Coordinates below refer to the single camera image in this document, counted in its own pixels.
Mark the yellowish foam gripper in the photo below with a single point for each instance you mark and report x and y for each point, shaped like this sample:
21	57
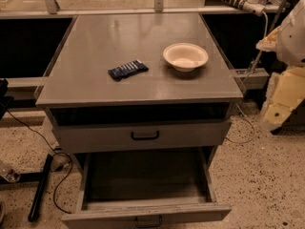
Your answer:
293	41

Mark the grey drawer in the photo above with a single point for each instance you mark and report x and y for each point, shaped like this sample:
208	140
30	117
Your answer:
78	139
145	190

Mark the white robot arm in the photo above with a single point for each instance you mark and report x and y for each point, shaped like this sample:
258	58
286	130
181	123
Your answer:
295	20

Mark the grey drawer cabinet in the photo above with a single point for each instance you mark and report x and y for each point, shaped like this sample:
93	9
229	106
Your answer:
79	90

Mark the grey top drawer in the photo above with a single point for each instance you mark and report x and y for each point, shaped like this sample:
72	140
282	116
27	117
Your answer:
78	139

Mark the white power strip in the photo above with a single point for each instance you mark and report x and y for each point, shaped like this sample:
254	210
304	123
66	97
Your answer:
251	6

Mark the white bowl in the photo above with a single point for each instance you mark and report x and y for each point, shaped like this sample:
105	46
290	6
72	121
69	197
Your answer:
185	57

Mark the dark blue snack packet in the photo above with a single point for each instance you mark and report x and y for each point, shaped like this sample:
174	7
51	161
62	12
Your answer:
127	70

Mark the black floor bar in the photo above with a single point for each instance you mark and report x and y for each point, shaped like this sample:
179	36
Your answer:
42	182

